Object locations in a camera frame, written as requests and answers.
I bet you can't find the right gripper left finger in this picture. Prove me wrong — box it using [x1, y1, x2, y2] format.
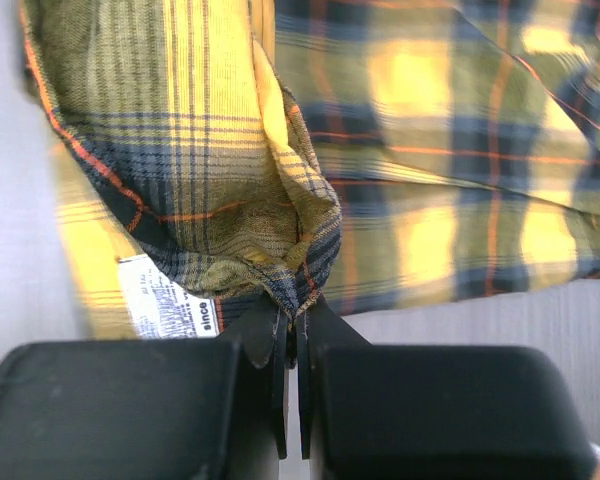
[0, 297, 287, 479]

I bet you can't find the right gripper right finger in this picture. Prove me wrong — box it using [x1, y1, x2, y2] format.
[296, 300, 596, 479]

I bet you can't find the yellow plaid long sleeve shirt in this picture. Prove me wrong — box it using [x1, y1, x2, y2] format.
[19, 1, 600, 339]

